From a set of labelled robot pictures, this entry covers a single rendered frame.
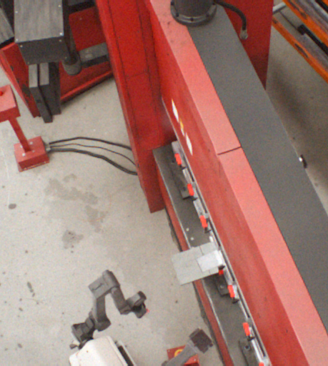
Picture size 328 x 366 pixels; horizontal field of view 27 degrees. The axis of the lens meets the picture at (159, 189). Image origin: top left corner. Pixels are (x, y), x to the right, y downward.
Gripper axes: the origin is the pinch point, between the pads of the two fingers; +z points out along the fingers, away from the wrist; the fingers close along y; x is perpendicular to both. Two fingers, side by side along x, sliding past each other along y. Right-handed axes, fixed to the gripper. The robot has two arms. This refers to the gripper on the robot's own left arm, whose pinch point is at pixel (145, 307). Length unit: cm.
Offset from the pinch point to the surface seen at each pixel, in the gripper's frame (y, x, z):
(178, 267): 9.1, -24.2, 11.9
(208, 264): 1.2, -37.3, 18.3
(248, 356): -50, -25, 23
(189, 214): 38, -41, 35
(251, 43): 73, -134, 0
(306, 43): 125, -162, 146
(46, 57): 114, -55, -62
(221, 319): -25.2, -23.3, 25.5
